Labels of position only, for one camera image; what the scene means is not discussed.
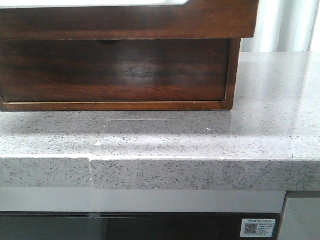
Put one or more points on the dark wooden drawer cabinet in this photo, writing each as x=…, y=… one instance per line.
x=232, y=75

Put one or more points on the black under-counter appliance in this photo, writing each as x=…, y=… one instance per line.
x=128, y=225

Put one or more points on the white tray on cabinet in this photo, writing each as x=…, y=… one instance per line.
x=24, y=4

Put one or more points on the grey cabinet door panel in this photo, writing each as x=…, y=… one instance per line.
x=301, y=216

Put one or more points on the white QR code sticker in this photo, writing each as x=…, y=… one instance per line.
x=257, y=228

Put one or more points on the wooden drawer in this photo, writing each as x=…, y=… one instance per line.
x=197, y=19
x=125, y=72

